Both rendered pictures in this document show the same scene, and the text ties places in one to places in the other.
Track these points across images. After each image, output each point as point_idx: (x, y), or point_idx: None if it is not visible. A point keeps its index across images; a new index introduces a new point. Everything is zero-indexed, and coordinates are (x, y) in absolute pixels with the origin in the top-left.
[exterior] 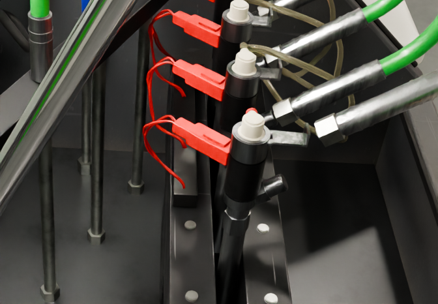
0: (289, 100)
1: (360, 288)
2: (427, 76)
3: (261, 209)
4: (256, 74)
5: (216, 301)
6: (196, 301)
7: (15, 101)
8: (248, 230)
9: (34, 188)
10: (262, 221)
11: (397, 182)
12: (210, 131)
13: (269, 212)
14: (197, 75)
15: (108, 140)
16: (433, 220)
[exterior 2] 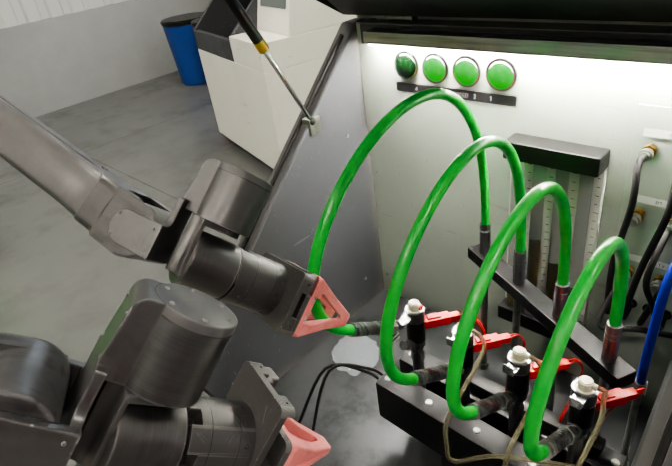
0: (446, 365)
1: None
2: (357, 323)
3: (442, 411)
4: (454, 332)
5: (403, 360)
6: (408, 354)
7: (503, 269)
8: (432, 396)
9: (609, 431)
10: (433, 406)
11: None
12: (438, 314)
13: (438, 413)
14: (488, 334)
15: None
16: None
